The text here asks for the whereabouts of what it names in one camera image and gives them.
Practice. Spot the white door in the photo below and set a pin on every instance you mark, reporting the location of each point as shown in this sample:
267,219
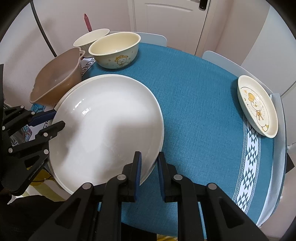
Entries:
185,24

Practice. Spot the small duck cartoon plate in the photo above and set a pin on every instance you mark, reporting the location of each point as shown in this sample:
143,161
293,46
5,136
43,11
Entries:
257,106

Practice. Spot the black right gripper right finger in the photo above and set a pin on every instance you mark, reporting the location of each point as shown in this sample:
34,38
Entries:
205,212

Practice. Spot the cream bowl with cartoon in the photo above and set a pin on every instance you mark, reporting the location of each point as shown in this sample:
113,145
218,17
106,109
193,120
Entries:
116,50

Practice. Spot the pinkish brown square bowl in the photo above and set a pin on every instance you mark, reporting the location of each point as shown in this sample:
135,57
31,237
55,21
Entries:
57,77

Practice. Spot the plain white plate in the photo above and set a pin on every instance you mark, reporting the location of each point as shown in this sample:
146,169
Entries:
145,127

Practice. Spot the blue patterned tablecloth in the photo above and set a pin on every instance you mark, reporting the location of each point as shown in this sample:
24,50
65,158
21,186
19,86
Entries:
207,137

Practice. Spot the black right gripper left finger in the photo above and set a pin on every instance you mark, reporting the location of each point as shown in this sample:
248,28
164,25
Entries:
94,212

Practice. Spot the pink red tool handle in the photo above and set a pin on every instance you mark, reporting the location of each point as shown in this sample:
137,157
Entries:
87,23

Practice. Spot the white cup bowl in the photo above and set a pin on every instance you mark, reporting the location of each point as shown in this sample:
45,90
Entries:
85,41

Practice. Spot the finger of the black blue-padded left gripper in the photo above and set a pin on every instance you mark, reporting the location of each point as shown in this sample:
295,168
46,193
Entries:
17,117

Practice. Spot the black metal rack rod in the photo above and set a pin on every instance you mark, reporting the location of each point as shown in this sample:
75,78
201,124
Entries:
41,29

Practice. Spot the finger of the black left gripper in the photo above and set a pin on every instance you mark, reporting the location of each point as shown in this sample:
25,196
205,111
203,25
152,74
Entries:
22,163

